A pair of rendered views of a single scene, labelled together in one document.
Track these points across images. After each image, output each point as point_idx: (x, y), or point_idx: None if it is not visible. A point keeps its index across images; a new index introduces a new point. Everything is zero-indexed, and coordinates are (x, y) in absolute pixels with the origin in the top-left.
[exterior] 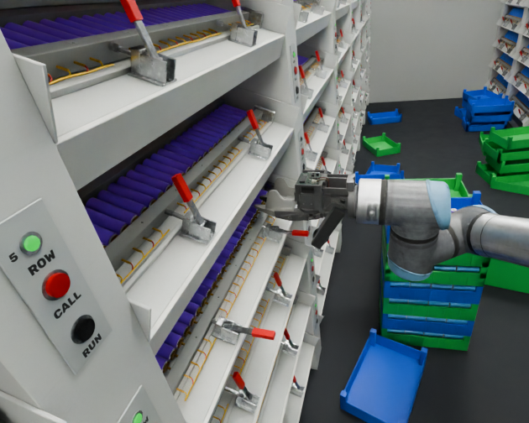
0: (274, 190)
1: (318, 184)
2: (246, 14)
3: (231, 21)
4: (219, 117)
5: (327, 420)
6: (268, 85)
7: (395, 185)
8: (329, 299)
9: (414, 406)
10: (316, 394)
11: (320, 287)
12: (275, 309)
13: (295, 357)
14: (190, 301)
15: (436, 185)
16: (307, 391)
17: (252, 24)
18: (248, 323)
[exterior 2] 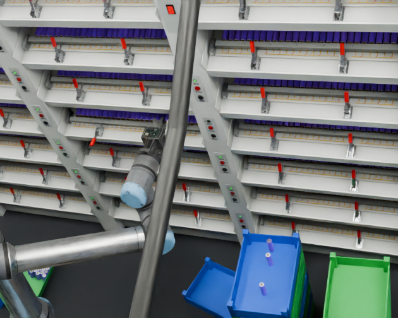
0: (153, 120)
1: (144, 136)
2: (169, 45)
3: (148, 45)
4: None
5: (203, 257)
6: None
7: (134, 170)
8: (322, 260)
9: (208, 314)
10: (222, 249)
11: (292, 232)
12: None
13: (184, 201)
14: (106, 112)
15: (127, 186)
16: (224, 244)
17: (167, 51)
18: (106, 139)
